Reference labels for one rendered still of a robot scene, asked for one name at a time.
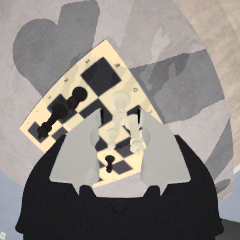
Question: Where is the cream and black chessboard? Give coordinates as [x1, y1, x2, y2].
[20, 40, 163, 188]

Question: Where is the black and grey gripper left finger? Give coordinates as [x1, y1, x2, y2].
[15, 108, 103, 234]

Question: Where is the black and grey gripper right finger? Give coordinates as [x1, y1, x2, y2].
[138, 108, 224, 236]

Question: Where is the white pawn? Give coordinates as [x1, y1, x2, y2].
[106, 129, 119, 149]

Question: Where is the white chess piece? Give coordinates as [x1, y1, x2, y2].
[110, 92, 130, 126]
[125, 114, 144, 156]

